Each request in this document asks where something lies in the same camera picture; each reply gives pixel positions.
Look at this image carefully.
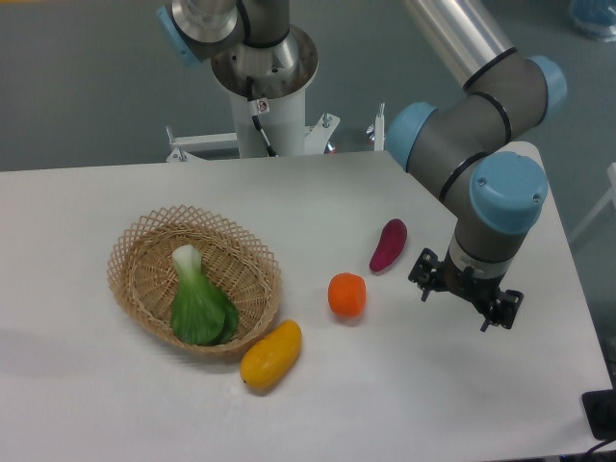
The green bok choy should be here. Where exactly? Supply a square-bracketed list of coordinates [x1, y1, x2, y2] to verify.
[170, 244, 239, 347]

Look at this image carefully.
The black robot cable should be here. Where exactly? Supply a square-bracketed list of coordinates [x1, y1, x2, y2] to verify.
[245, 76, 279, 158]

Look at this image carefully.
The white pedestal base frame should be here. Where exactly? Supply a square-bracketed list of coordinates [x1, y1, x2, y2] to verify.
[166, 102, 386, 163]

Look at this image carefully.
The woven wicker basket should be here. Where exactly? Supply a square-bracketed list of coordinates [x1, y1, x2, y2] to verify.
[107, 205, 282, 358]

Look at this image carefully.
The white furniture leg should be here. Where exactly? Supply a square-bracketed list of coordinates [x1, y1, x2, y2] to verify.
[568, 163, 615, 246]

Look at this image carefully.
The purple sweet potato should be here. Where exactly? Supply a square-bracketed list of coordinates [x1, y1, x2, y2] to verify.
[369, 218, 408, 273]

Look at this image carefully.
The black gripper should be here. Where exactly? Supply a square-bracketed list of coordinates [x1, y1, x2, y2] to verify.
[408, 248, 524, 332]

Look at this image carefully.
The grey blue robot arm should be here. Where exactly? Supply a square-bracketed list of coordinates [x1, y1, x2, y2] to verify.
[157, 1, 567, 328]

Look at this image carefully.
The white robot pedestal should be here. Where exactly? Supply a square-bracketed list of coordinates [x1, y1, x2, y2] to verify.
[211, 25, 318, 158]

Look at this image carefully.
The black device on table edge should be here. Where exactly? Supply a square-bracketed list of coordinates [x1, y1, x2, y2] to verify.
[581, 389, 615, 440]

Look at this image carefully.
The orange fruit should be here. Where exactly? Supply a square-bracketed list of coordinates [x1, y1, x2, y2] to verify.
[327, 272, 367, 318]

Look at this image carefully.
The yellow mango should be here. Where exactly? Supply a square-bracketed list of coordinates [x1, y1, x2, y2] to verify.
[240, 320, 302, 392]

